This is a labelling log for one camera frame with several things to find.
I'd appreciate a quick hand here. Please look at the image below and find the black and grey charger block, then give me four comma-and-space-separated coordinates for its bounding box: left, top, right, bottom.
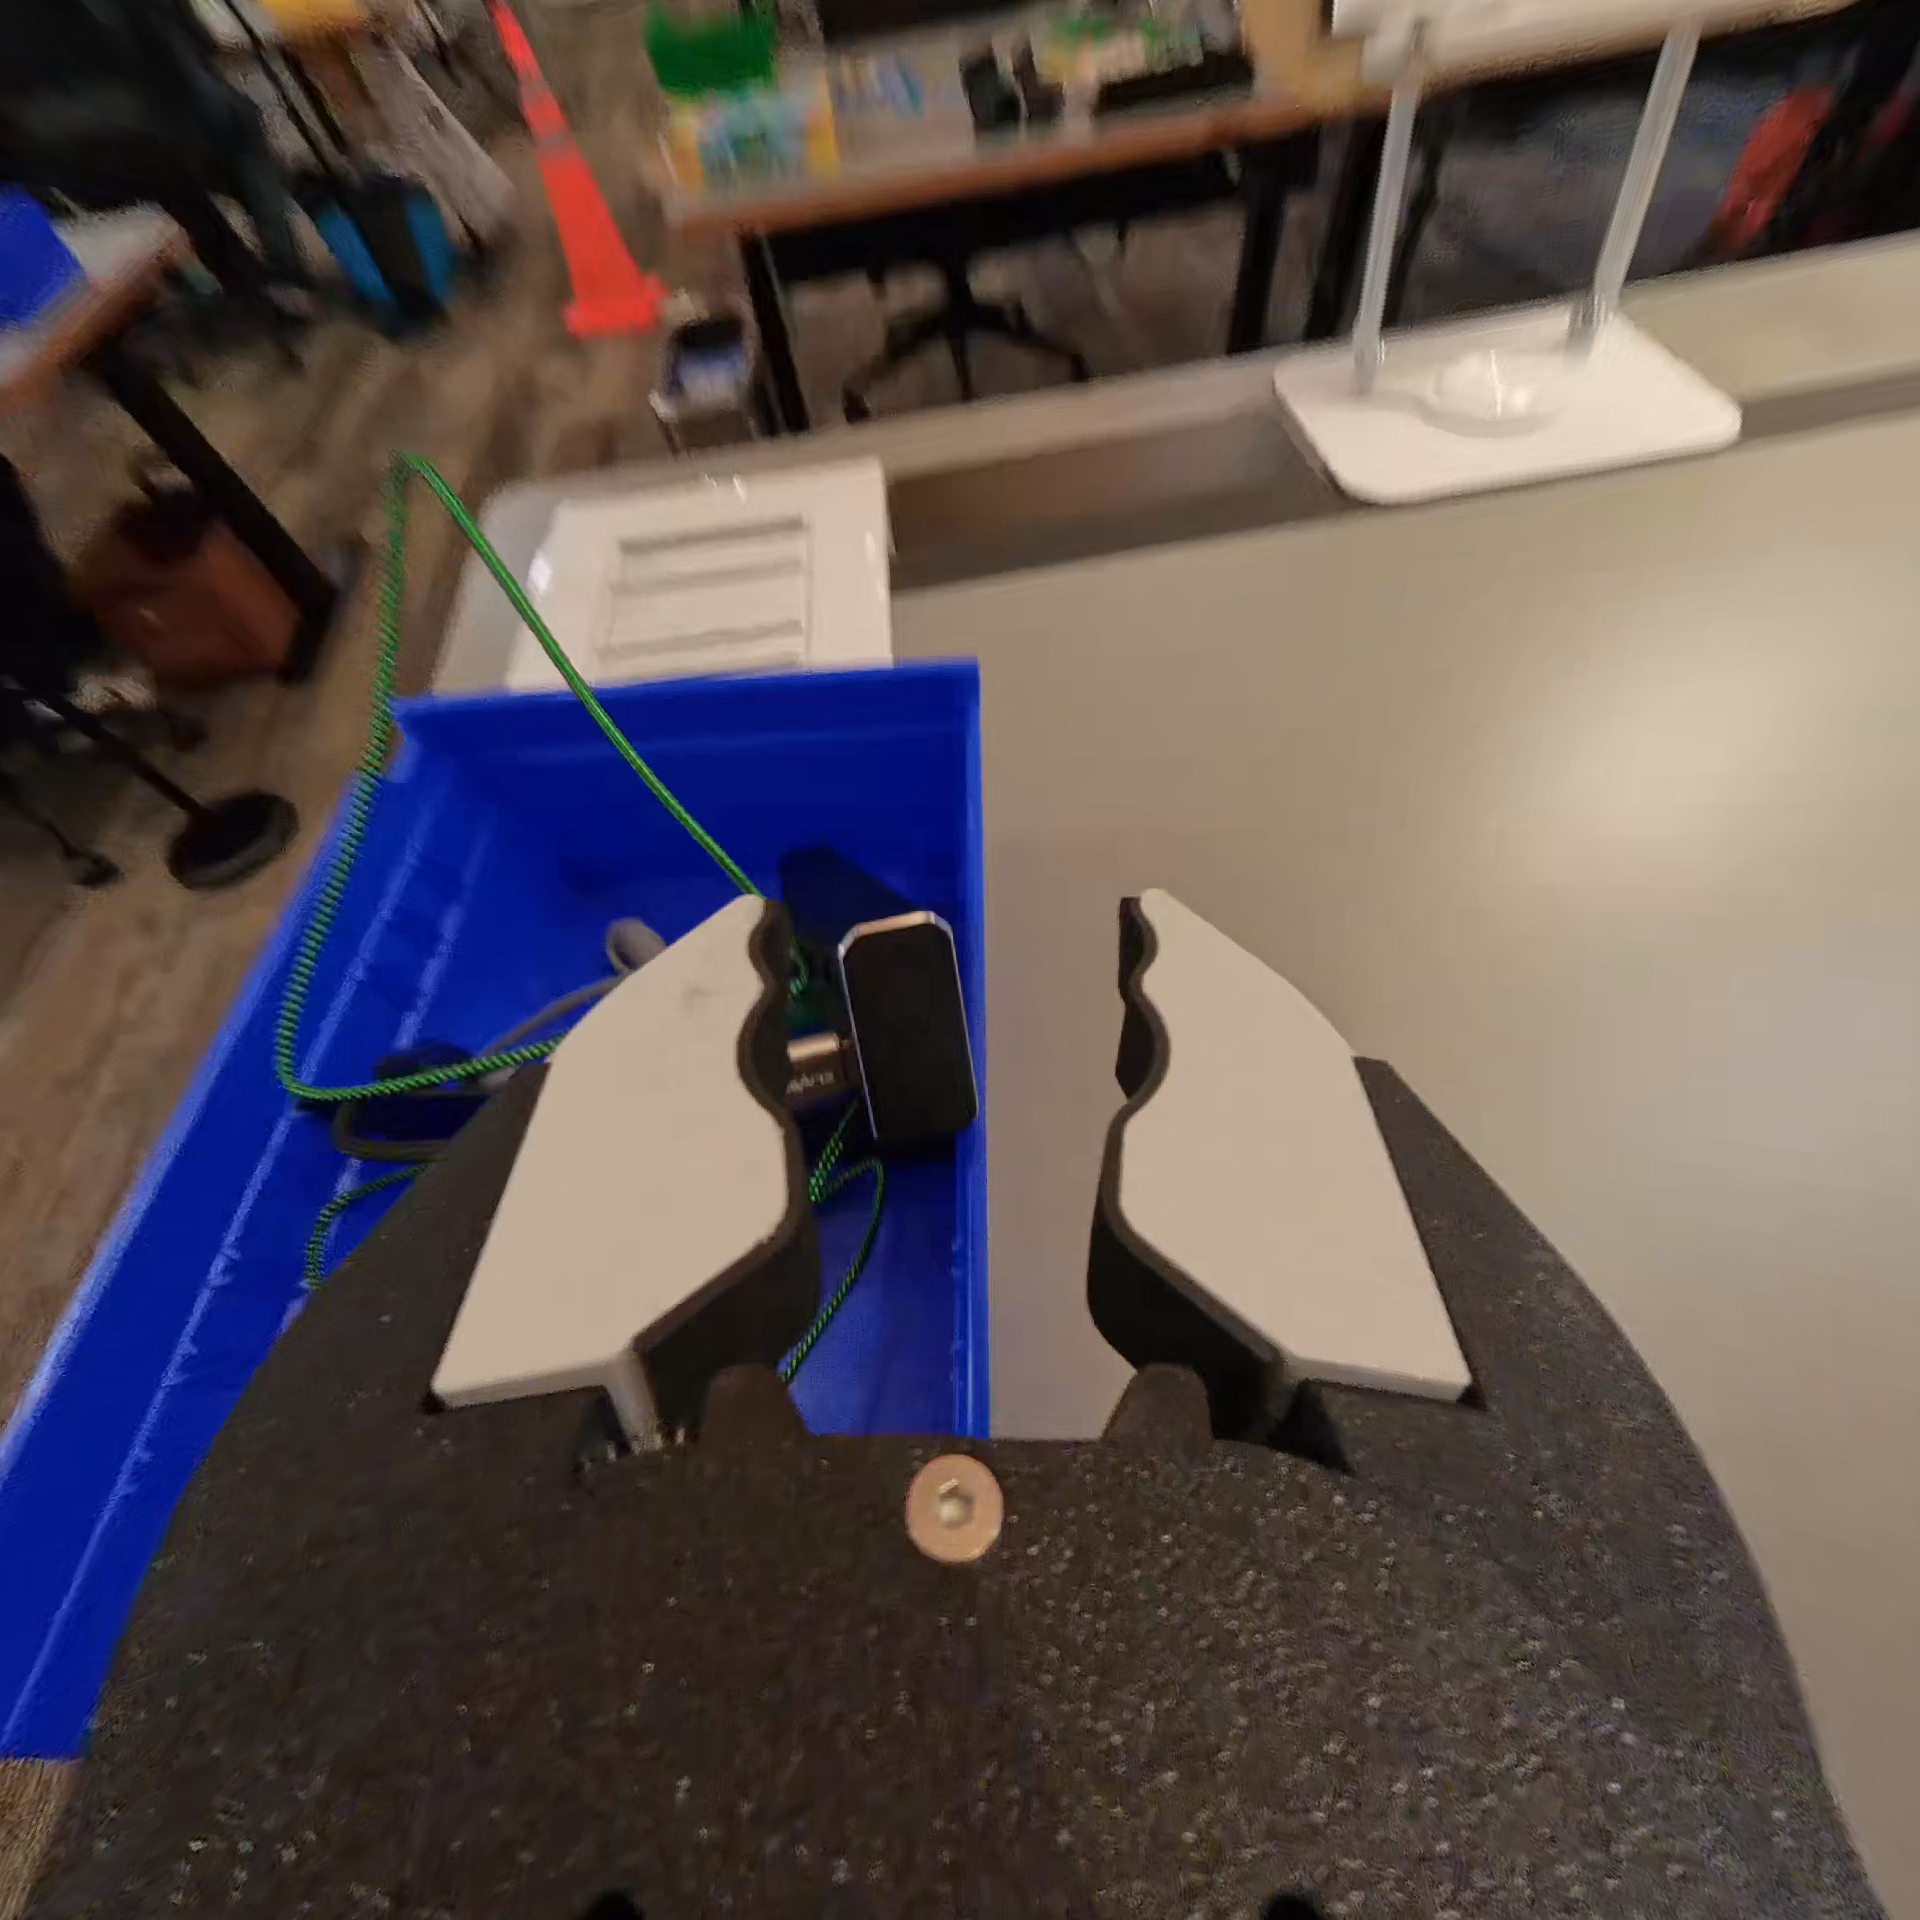
836, 909, 980, 1152

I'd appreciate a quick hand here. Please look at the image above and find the white stand base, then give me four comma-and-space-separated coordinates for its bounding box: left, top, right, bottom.
1273, 0, 1861, 507

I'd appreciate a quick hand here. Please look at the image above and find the clear plastic bin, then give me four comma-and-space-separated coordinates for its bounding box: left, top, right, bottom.
506, 455, 898, 688

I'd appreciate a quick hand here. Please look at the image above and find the blue backpack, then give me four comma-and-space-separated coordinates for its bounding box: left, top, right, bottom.
307, 171, 461, 336

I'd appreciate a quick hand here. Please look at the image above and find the wooden table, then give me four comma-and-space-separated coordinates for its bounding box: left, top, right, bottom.
0, 196, 343, 683
667, 59, 1920, 439

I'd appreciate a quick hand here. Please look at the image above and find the red bag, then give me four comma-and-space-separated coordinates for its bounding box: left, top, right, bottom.
1711, 82, 1838, 265

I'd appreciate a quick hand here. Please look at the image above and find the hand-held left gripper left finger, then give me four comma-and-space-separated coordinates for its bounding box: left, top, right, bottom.
429, 896, 825, 1411

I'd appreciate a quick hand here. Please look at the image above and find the blue plastic bin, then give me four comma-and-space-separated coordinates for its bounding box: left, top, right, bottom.
0, 660, 994, 1761

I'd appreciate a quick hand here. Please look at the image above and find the orange traffic cone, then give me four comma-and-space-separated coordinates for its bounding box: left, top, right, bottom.
485, 0, 671, 343

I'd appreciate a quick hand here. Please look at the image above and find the colourful printed box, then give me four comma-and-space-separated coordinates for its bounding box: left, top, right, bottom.
667, 77, 841, 192

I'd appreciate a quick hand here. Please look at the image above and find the green braided cable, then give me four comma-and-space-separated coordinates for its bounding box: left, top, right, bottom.
275, 455, 891, 1387

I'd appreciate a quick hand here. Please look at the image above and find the light grey desk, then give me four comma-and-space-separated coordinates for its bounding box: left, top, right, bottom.
435, 226, 1920, 1920

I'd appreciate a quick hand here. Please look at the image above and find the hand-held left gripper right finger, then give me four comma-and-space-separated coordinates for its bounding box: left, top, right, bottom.
1085, 890, 1477, 1408

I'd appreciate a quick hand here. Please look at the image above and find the green box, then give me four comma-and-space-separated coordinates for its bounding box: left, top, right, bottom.
646, 0, 781, 96

